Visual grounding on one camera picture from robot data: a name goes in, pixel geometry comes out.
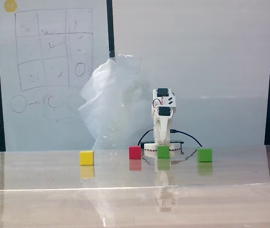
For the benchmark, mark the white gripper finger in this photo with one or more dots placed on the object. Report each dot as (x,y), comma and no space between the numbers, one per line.
(157,129)
(165,130)

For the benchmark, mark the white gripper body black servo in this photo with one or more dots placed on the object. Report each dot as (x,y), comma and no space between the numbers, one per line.
(164,118)

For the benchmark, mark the green cube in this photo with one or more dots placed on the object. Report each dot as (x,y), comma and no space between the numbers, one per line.
(205,155)
(163,152)

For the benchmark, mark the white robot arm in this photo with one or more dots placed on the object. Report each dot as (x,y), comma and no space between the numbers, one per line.
(171,99)

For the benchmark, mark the red cube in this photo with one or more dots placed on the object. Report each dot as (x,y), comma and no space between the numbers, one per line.
(135,152)

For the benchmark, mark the yellow cube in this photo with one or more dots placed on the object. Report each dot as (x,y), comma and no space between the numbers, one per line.
(86,158)

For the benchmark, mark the clear plastic bag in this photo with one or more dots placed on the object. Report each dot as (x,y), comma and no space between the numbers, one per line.
(111,104)

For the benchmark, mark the blank whiteboard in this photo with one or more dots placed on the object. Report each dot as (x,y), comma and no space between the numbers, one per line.
(196,59)

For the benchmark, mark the whiteboard with grid drawing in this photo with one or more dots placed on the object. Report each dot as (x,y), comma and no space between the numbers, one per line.
(54,59)

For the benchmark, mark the yellow round magnet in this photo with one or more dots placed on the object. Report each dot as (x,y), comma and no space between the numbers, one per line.
(10,5)

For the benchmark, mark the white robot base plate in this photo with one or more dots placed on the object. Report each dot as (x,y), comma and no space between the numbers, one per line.
(150,147)

